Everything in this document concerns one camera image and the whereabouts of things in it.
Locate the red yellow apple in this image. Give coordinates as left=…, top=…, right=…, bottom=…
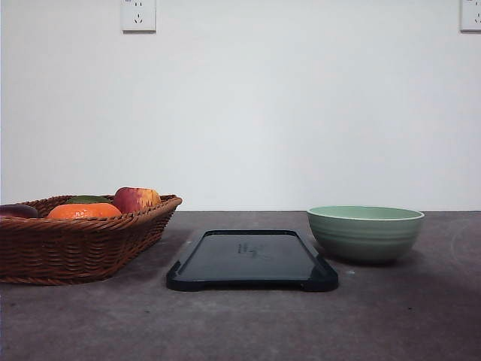
left=113, top=187, right=161, bottom=213

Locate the white wall socket left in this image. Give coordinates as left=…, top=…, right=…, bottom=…
left=121, top=0, right=157, bottom=35

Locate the orange tangerine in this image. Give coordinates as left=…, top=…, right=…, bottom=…
left=47, top=203, right=122, bottom=219

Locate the dark purple fruit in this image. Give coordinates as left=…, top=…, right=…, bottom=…
left=0, top=205, right=38, bottom=217

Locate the green fruit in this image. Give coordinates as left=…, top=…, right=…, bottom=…
left=68, top=195, right=111, bottom=203

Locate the green ceramic bowl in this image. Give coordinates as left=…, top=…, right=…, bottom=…
left=307, top=205, right=424, bottom=264

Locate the white wall socket right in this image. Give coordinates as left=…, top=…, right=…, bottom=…
left=460, top=0, right=481, bottom=34

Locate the white wall socket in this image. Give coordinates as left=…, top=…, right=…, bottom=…
left=460, top=0, right=481, bottom=34
left=121, top=0, right=157, bottom=35

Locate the brown wicker basket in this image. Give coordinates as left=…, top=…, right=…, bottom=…
left=0, top=187, right=183, bottom=285

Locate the black rectangular tray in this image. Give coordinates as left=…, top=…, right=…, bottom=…
left=167, top=229, right=339, bottom=292

